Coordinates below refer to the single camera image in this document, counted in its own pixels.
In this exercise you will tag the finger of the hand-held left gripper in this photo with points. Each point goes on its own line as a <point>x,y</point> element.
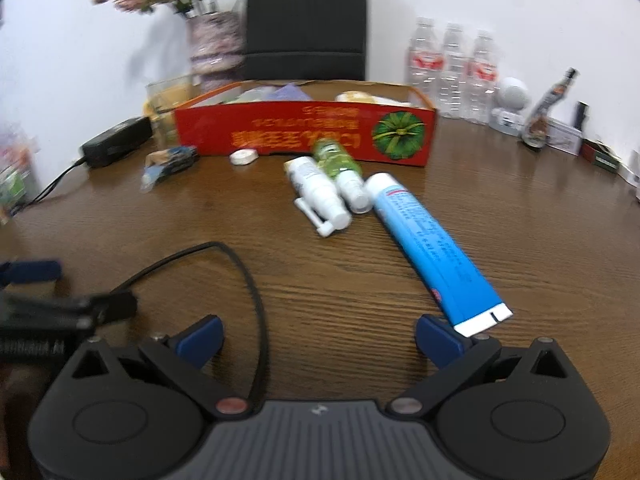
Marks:
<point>30,272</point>
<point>60,312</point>

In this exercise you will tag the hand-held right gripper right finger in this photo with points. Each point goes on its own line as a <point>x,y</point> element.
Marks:
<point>440,341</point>

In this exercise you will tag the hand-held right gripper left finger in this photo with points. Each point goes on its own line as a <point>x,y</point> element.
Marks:
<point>199,341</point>

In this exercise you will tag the blue tube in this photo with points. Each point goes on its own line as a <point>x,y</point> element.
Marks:
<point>435,255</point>

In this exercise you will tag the red cardboard box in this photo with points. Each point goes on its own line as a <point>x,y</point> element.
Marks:
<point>300,130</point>

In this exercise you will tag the wooden desktop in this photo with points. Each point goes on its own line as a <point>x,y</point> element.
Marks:
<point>300,270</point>

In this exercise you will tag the blurred colourful packaging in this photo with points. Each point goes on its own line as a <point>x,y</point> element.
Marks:
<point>12,180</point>

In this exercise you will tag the black power adapter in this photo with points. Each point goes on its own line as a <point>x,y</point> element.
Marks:
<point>117,140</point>

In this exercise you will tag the crumpled snack packet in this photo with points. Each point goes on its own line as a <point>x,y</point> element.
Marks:
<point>167,165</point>

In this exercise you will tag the small white round item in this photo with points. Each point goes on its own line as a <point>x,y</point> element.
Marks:
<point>243,156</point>

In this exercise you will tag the white spray bottle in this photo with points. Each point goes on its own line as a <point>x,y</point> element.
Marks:
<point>320,190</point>

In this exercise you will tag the green spray bottle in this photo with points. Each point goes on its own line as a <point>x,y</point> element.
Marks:
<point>340,165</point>

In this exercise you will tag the glass cup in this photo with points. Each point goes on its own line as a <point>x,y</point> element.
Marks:
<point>167,105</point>

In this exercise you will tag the white tin box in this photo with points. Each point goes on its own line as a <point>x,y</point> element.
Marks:
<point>567,137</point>

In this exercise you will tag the dark printed bottle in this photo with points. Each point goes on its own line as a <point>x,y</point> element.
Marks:
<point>542,120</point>

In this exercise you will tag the dark flat box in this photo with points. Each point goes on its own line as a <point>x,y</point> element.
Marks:
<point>602,157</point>

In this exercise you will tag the white robot figure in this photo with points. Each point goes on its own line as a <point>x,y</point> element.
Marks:
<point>512,100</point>

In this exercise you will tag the white charger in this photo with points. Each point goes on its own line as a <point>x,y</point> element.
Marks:
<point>631,170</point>

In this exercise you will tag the small black upright item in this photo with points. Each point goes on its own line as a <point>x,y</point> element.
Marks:
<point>581,115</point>

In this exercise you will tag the purple ceramic vase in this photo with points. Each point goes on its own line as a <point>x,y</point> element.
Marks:
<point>215,47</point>

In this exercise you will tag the black paper bag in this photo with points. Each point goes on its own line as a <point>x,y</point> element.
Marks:
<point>305,15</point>

